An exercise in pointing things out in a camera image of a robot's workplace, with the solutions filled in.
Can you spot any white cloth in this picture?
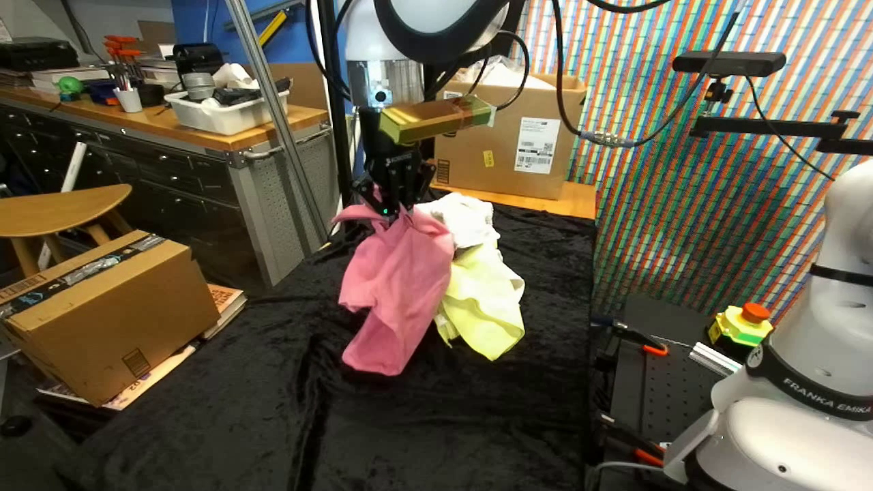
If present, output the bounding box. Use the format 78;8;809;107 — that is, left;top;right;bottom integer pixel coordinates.
417;194;501;247

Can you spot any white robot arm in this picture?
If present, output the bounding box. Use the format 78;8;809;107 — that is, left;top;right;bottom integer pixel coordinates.
349;0;873;491

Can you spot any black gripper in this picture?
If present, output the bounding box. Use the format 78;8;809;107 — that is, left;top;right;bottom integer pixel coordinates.
357;108;435;214

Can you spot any wooden stool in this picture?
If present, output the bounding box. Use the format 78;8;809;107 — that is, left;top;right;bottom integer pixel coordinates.
0;183;132;276

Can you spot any white plastic bin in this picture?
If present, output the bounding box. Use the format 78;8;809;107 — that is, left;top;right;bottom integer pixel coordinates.
164;93;274;137

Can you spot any wooden workbench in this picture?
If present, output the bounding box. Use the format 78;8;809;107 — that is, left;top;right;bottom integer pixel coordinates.
0;86;338;291

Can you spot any pink cloth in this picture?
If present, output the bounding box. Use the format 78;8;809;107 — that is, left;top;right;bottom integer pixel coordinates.
338;205;454;377

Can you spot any yellow red emergency stop button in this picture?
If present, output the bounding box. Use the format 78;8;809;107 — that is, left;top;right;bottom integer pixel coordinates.
707;300;772;345

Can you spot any large cardboard box on table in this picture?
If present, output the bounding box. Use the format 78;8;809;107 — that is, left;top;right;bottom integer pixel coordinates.
435;62;588;198

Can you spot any black camera on mount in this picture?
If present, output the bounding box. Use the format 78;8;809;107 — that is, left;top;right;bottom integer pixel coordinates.
671;49;786;100

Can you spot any black tablecloth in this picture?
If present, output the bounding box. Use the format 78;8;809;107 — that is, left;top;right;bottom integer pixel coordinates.
59;208;597;491

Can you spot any cardboard box on floor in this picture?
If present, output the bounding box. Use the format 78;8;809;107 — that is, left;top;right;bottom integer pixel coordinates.
0;228;218;403

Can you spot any yellow cloth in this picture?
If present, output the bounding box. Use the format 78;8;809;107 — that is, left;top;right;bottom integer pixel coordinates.
438;246;526;359

